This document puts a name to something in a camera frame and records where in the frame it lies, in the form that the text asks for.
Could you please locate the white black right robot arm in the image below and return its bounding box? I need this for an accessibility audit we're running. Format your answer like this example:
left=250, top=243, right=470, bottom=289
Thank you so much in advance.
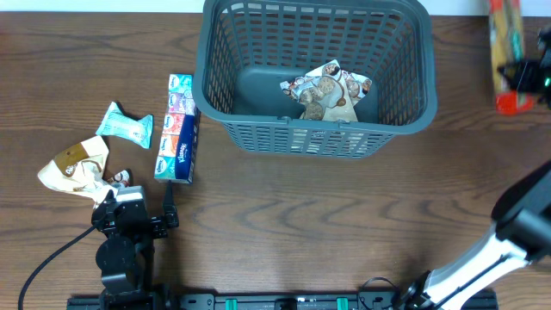
left=171, top=163, right=550, bottom=310

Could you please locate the Kleenex tissue multipack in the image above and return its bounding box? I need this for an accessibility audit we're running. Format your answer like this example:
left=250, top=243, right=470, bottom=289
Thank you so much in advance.
left=154, top=73, right=201, bottom=184

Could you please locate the beige brown snack pouch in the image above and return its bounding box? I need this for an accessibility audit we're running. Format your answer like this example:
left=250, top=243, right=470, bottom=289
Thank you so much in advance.
left=38, top=136, right=130, bottom=208

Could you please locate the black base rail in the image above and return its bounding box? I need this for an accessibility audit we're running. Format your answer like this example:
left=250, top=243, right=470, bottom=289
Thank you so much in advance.
left=66, top=290, right=499, bottom=310

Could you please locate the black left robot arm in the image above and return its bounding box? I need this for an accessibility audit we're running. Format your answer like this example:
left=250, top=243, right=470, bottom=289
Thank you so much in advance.
left=91, top=186, right=169, bottom=309

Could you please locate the red yellow packet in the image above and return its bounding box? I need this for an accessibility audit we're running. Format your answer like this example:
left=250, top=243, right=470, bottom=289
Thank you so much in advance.
left=487, top=0, right=534, bottom=115

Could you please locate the mint green packet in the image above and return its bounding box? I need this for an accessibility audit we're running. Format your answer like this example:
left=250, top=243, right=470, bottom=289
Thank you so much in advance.
left=96, top=102, right=154, bottom=149

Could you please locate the grey plastic basket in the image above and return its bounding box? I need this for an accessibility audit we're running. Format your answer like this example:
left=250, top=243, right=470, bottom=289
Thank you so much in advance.
left=193, top=0, right=437, bottom=158

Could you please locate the cookie snack pouch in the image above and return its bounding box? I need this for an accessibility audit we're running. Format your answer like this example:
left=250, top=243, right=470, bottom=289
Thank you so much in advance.
left=280, top=59, right=357, bottom=122
left=343, top=71, right=372, bottom=106

